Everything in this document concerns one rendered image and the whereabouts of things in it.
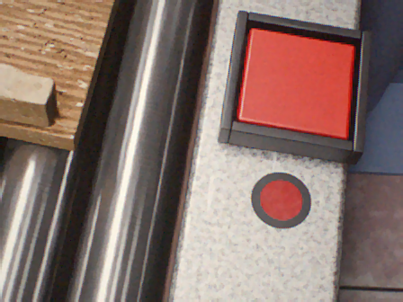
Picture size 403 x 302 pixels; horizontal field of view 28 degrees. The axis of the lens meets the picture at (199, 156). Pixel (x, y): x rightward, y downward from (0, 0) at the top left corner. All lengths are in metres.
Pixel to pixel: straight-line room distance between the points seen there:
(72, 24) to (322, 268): 0.18
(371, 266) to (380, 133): 0.25
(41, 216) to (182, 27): 0.14
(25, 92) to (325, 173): 0.16
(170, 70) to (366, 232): 1.02
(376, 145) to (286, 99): 1.07
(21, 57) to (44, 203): 0.08
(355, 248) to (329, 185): 1.00
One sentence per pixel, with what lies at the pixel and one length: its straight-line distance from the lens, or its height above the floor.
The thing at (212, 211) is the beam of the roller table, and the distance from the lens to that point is 0.42.
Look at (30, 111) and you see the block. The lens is 0.40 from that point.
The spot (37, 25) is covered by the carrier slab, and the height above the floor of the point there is 0.94.
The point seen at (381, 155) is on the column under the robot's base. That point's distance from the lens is 1.50.
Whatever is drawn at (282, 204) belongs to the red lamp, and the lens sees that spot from 0.42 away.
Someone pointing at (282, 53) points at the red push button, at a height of 0.93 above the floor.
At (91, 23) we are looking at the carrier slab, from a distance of 0.44.
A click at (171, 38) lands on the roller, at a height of 0.92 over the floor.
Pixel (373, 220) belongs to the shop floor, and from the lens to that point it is 1.45.
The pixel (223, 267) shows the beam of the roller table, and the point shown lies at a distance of 0.41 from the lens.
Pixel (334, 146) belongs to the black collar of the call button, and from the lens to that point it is 0.42.
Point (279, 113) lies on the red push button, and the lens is 0.43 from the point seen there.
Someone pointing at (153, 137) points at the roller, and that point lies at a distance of 0.43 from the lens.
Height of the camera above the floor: 1.30
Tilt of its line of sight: 65 degrees down
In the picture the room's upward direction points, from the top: 11 degrees clockwise
